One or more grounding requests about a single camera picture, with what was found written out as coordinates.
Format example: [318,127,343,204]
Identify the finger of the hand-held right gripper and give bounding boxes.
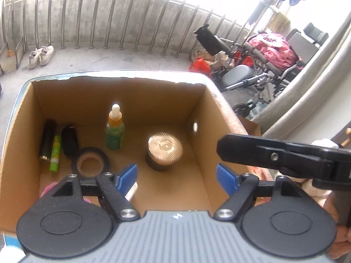
[217,134,336,181]

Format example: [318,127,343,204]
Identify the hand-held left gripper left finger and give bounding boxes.
[52,164,140,222]

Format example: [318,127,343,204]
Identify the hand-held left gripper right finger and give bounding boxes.
[214,164,303,222]

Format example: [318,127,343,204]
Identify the black tape roll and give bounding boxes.
[71,147,111,178]

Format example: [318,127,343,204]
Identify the green dropper bottle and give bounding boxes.
[105,103,125,151]

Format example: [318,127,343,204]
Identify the black jar with gold lid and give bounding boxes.
[145,133,182,172]

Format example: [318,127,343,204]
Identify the black oval device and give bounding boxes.
[62,125,79,156]

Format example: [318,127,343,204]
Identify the green lip balm stick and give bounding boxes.
[49,135,62,173]

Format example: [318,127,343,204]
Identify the pink ribbed lid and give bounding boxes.
[41,182,91,204]

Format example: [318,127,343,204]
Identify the brown cardboard box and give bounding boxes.
[0,76,261,233]

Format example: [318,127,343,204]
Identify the black lipstick tube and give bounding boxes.
[40,119,57,162]

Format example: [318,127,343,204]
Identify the person's right hand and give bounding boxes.
[328,225,351,261]

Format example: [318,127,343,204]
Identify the wheelchair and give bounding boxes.
[193,23,330,116]

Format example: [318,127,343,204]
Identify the beige curtain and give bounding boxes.
[251,14,351,140]

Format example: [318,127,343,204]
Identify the beige bag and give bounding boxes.
[192,46,233,66]

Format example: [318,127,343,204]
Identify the red plastic bag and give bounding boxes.
[189,58,211,75]

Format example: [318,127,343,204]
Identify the pink clothes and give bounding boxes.
[248,33,302,69]

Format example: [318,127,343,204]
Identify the straw broom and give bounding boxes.
[267,5,291,32]

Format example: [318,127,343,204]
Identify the metal railing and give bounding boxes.
[0,0,247,58]

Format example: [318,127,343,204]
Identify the small metal rack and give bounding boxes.
[0,37,25,74]

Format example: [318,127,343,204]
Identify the wooden chair post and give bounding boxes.
[339,127,351,148]

